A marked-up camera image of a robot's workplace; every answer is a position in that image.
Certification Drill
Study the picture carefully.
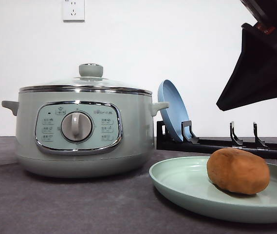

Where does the blue plate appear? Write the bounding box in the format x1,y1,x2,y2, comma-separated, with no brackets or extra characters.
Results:
158,79,190,142

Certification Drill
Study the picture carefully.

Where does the green plate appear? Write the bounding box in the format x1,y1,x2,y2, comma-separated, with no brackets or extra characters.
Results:
149,156,277,223

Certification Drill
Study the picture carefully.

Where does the glass steamer lid green knob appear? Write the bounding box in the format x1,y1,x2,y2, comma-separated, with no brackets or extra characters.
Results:
19,63,152,95

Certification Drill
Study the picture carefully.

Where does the brown potato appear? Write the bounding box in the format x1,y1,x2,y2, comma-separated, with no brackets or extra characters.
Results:
206,148,270,195

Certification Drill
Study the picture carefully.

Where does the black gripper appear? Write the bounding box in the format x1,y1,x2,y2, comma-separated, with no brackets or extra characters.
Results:
217,0,277,112

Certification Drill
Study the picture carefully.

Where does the white wall socket left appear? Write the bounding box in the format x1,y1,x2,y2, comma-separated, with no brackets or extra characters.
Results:
62,0,85,23

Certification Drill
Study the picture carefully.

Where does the green electric steamer pot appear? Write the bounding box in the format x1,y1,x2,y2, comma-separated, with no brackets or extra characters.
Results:
1,86,169,178

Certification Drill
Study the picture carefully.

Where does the black dish rack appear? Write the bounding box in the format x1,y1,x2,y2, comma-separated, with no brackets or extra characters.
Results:
156,120,277,159

